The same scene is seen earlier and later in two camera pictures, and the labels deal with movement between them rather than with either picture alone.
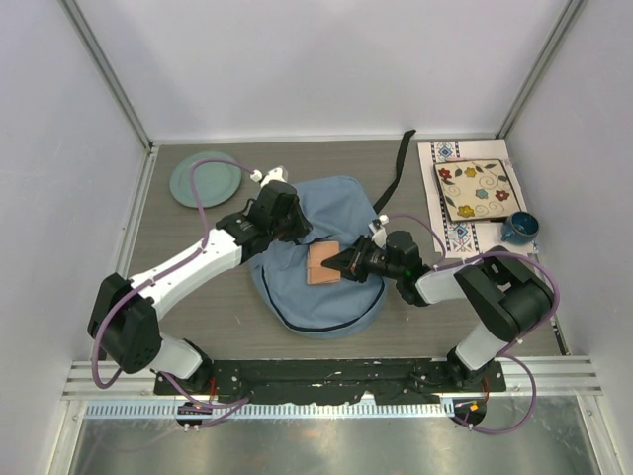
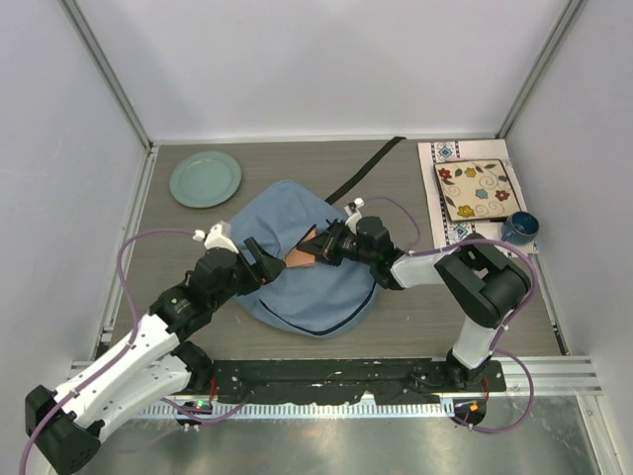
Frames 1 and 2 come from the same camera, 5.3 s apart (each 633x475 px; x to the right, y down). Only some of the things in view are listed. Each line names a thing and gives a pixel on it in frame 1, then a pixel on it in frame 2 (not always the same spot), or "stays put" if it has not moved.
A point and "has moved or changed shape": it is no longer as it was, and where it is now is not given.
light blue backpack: (338, 210) has moved or changed shape
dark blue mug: (520, 228) stays put
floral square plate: (473, 190) stays put
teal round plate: (217, 182) stays put
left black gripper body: (294, 228) -> (241, 283)
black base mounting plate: (346, 381) stays put
